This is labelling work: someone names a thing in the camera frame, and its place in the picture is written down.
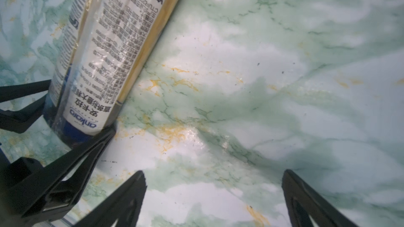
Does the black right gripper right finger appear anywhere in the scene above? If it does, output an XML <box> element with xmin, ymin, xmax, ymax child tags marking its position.
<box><xmin>282</xmin><ymin>169</ymin><xmax>357</xmax><ymax>227</ymax></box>

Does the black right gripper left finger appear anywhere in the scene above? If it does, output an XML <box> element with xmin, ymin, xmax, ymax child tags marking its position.
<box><xmin>76</xmin><ymin>170</ymin><xmax>147</xmax><ymax>227</ymax></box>

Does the clear blue spaghetti package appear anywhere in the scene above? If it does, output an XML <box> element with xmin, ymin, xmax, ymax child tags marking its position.
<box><xmin>44</xmin><ymin>0</ymin><xmax>178</xmax><ymax>148</ymax></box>

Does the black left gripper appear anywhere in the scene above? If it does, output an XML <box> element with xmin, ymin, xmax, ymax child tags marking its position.
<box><xmin>1</xmin><ymin>80</ymin><xmax>116</xmax><ymax>227</ymax></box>

